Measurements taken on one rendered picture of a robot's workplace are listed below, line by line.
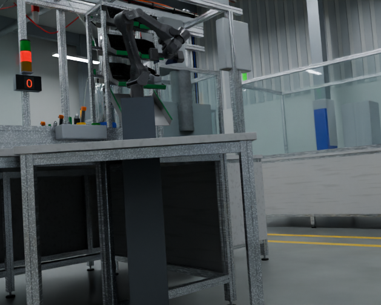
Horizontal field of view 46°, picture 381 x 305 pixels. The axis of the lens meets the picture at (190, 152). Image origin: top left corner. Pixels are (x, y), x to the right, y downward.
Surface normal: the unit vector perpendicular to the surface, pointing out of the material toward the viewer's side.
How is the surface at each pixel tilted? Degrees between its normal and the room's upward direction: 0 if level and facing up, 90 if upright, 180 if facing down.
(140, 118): 90
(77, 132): 90
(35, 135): 90
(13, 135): 90
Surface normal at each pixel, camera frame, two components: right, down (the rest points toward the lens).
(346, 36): -0.65, 0.00
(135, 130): 0.07, -0.07
